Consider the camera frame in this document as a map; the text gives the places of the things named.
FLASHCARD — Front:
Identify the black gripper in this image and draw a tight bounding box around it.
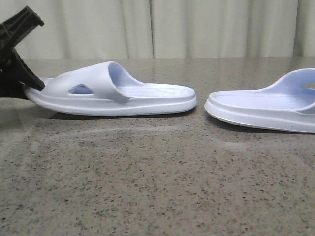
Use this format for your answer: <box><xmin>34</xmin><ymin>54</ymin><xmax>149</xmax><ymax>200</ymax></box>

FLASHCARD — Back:
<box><xmin>0</xmin><ymin>6</ymin><xmax>45</xmax><ymax>100</ymax></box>

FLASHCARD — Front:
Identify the light blue slipper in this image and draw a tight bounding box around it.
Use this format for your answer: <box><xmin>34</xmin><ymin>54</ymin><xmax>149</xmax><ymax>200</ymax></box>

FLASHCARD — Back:
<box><xmin>205</xmin><ymin>68</ymin><xmax>315</xmax><ymax>133</ymax></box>
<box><xmin>24</xmin><ymin>61</ymin><xmax>197</xmax><ymax>116</ymax></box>

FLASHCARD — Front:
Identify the pale green curtain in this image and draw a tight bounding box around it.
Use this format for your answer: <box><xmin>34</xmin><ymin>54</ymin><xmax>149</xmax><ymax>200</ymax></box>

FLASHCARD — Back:
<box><xmin>0</xmin><ymin>0</ymin><xmax>315</xmax><ymax>59</ymax></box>

